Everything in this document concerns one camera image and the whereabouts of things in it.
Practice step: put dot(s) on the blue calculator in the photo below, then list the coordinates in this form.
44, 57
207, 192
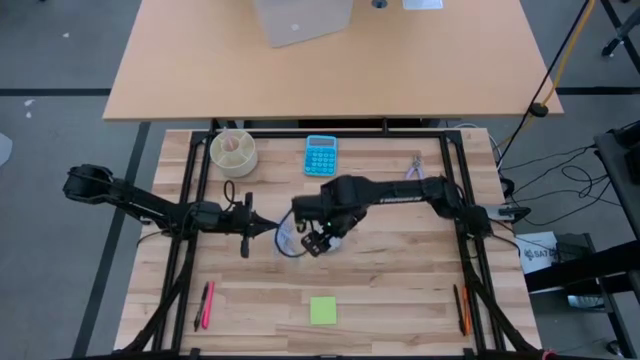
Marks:
320, 156

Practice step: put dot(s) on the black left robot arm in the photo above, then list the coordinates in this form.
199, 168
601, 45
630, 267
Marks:
140, 202

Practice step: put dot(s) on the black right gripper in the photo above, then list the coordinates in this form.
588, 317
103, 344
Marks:
315, 244

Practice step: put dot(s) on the green sticky note pad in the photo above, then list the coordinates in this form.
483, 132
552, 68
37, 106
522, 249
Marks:
323, 310

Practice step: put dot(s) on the black chair base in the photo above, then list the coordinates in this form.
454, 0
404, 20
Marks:
622, 32

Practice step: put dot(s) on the large light wooden desk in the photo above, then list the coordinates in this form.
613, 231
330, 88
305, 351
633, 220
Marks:
325, 75

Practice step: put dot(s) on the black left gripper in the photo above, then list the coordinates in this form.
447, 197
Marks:
234, 220

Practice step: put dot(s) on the white flat device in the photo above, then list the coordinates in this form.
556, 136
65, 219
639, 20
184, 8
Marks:
422, 4

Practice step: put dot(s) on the white lightbulb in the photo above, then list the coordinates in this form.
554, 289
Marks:
335, 244

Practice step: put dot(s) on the black pen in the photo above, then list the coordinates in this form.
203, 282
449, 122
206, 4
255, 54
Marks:
201, 306

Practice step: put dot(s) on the pink stick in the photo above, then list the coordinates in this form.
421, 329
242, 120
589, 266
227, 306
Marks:
228, 142

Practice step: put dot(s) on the white labelled box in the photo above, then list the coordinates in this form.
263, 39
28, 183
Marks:
536, 252

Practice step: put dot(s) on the white floor scrap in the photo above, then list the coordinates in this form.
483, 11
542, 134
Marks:
29, 102

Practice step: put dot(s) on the cream round desk organizer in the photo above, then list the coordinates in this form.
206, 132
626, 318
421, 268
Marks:
233, 155

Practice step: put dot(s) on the black desk grommet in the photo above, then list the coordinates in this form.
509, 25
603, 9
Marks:
379, 3

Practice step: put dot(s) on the orange pen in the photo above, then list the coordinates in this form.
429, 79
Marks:
466, 310

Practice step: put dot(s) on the pink pen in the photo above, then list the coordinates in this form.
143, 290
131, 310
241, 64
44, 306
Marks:
208, 305

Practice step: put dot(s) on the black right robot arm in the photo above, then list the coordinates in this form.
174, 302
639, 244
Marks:
400, 192

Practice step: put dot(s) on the black equipment cart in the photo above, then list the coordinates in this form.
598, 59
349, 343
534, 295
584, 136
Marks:
617, 165

